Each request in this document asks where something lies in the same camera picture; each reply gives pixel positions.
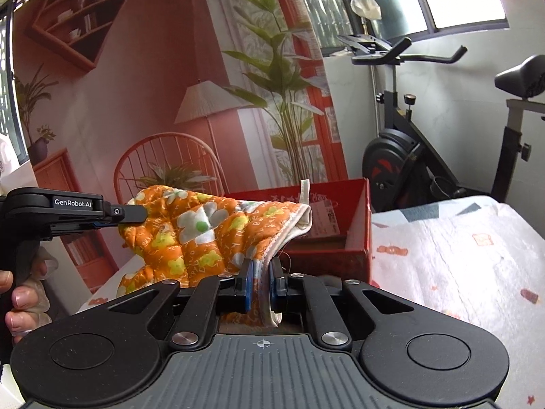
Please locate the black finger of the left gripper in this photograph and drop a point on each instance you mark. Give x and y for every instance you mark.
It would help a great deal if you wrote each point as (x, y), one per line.
(125, 214)

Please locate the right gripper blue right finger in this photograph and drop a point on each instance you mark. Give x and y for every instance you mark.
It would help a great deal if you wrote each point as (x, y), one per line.
(278, 285)

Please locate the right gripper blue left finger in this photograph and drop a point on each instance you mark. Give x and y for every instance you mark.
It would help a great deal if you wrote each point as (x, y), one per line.
(243, 289)

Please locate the orange floral quilted cloth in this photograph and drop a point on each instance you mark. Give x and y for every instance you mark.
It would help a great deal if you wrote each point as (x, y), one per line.
(189, 236)

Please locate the living room scene backdrop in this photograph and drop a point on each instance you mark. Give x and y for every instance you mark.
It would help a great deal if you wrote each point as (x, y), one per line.
(222, 95)

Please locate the left hand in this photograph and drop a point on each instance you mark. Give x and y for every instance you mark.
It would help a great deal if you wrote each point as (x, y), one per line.
(29, 302)

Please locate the red strawberry cardboard box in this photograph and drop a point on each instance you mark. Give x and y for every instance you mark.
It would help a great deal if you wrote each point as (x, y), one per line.
(339, 241)

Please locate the white shipping label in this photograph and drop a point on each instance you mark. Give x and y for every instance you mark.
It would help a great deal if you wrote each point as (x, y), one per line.
(324, 223)

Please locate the white patterned bed sheet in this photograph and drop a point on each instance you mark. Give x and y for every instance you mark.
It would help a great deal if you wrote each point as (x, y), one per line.
(473, 259)

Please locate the pale cloth on pole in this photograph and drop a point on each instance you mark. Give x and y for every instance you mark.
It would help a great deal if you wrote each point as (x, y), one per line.
(367, 9)

